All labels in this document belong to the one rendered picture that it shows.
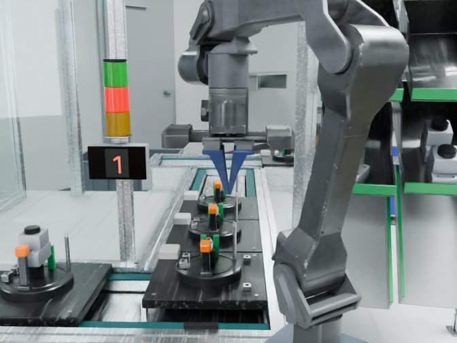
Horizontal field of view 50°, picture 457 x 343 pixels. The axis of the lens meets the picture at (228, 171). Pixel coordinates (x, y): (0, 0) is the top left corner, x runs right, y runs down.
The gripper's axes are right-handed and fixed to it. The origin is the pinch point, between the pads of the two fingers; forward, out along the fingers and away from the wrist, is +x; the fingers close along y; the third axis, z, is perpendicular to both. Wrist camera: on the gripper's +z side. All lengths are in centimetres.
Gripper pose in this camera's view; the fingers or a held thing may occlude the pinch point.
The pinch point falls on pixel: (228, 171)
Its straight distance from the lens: 72.6
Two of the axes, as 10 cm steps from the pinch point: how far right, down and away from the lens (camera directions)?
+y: -10.0, -0.1, 0.3
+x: 0.0, 9.8, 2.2
